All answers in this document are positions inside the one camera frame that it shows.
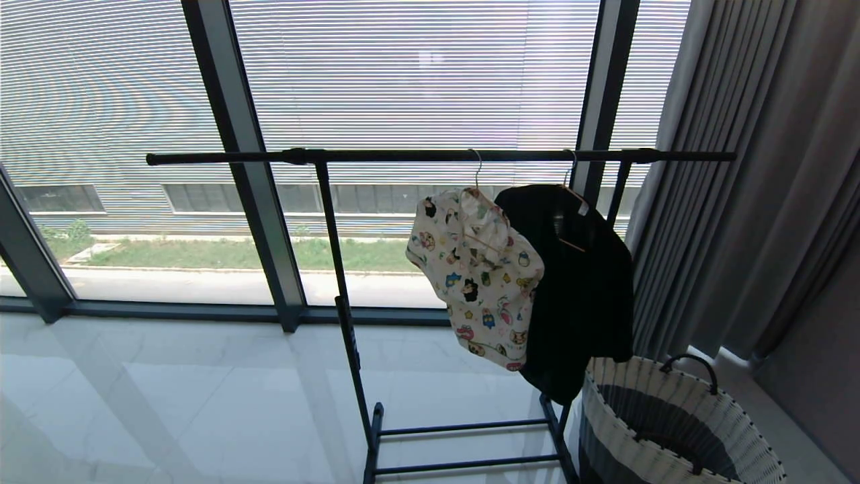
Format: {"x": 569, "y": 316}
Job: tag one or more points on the cream printed garment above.
{"x": 477, "y": 282}

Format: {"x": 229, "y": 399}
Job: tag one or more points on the pink clothes hanger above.
{"x": 572, "y": 175}
{"x": 478, "y": 168}

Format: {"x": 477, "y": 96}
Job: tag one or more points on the black garment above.
{"x": 578, "y": 289}

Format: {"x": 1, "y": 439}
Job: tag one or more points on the black clothes rack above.
{"x": 403, "y": 156}

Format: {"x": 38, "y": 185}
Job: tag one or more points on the white laundry basket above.
{"x": 672, "y": 430}

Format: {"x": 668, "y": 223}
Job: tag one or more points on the window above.
{"x": 416, "y": 81}

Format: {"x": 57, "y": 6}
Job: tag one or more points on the beige curtain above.
{"x": 752, "y": 168}

